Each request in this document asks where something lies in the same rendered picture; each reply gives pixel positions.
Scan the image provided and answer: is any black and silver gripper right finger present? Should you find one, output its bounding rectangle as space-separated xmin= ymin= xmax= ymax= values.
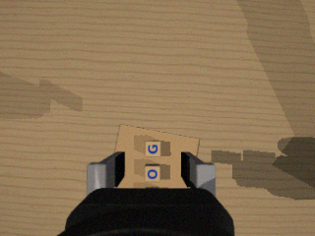
xmin=181 ymin=151 xmax=216 ymax=196

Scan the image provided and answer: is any tan square mat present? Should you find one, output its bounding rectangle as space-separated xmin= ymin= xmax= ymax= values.
xmin=116 ymin=125 xmax=199 ymax=188

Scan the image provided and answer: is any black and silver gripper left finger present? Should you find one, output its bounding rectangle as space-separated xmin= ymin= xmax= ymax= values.
xmin=87 ymin=151 xmax=125 ymax=196

